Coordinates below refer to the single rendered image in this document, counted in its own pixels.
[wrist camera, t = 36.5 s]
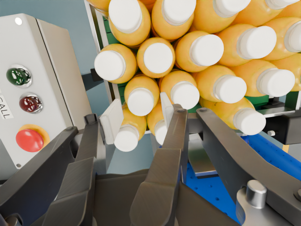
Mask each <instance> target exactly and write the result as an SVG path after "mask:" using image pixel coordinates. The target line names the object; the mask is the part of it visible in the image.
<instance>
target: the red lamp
mask: <svg viewBox="0 0 301 226"><path fill-rule="evenodd" d="M19 106H20V108H21V109H22V110H23V111H25V112H28V113H31V112H35V111H37V110H38V109H39V103H38V101H37V100H36V99H35V98H34V97H32V96H24V97H22V98H21V99H20V100H19Z"/></svg>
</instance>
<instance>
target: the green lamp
mask: <svg viewBox="0 0 301 226"><path fill-rule="evenodd" d="M6 78H7V80H8V81H9V82H10V83H11V84H12V85H15V86H23V85H26V84H27V82H28V76H27V74H26V72H25V71H24V70H22V69H21V68H17V67H14V68H10V69H8V70H7V72H6Z"/></svg>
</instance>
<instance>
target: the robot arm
mask: <svg viewBox="0 0 301 226"><path fill-rule="evenodd" d="M160 98H161V105H162V112H163V117H164V120H165V124H166V128H167V133H166V136H165V139H164V142H163V145H162V148H157V150H156V153H155V155H154V158H153V161H152V163H151V166H150V168H149V169H142V170H138V171H135V172H132V173H129V174H106V149H105V141H104V139H105V140H106V143H107V144H113V143H114V141H115V139H116V136H117V134H118V131H119V129H120V126H121V124H122V122H123V119H124V115H123V111H122V106H121V102H120V99H119V98H118V99H115V100H114V101H113V102H112V103H111V104H110V106H109V107H108V108H107V109H106V111H105V112H104V113H103V114H101V115H100V116H97V114H96V113H91V114H87V115H85V116H84V117H83V119H84V122H85V128H84V129H80V130H78V128H77V127H76V126H70V127H67V128H66V129H64V130H62V131H61V132H60V133H59V134H58V135H57V136H56V137H55V138H54V139H53V140H52V141H51V142H49V143H48V144H47V145H46V146H45V147H44V148H43V149H42V150H40V151H39V152H38V153H37V154H36V155H35V156H34V157H33V158H31V159H30V160H29V161H28V162H27V163H26V164H25V165H24V166H22V167H21V168H20V169H19V170H18V171H17V172H16V173H15V174H14V175H13V176H12V177H10V178H9V179H8V180H7V181H6V182H5V183H4V184H3V185H2V186H0V226H301V181H300V180H298V179H297V178H295V177H293V176H291V175H289V174H288V173H286V172H284V171H282V170H281V169H279V168H277V167H275V166H274V165H272V164H270V163H268V162H267V161H266V160H265V159H264V158H262V157H261V156H260V155H259V154H258V153H257V152H256V151H255V150H254V149H253V148H252V147H251V146H249V145H248V144H247V143H246V142H245V141H244V140H243V139H242V138H241V137H240V136H239V135H238V134H237V133H236V132H235V131H234V130H232V129H231V128H230V127H229V126H228V125H227V124H226V123H225V122H224V121H223V120H222V119H221V118H219V117H218V116H217V115H216V114H215V113H214V112H213V111H212V110H211V109H209V108H199V109H197V110H196V113H188V110H187V109H184V108H183V107H182V106H181V105H180V104H171V102H170V100H169V98H168V96H167V94H166V93H165V92H161V93H160ZM189 133H197V136H198V138H199V140H200V142H201V144H202V145H203V147H204V149H205V151H206V153H207V155H208V156H209V159H210V160H211V162H212V164H213V166H214V168H215V170H216V171H217V173H218V175H219V177H220V179H221V181H222V182H223V184H224V186H225V188H226V190H227V192H228V193H229V195H230V197H231V199H232V200H233V202H234V204H235V205H236V217H237V219H238V221H239V222H240V224H241V225H240V224H239V223H237V222H236V221H234V220H233V219H232V218H230V217H229V216H228V215H226V214H225V213H224V212H222V211H221V210H220V209H218V208H217V207H215V206H214V205H213V204H211V203H210V202H209V201H207V200H206V199H204V198H203V197H202V196H200V195H199V194H198V193H196V192H195V191H194V190H192V189H191V188H189V187H188V186H187V185H186V175H187V161H188V147H189ZM56 196H57V198H56ZM55 198H56V200H54V199H55Z"/></svg>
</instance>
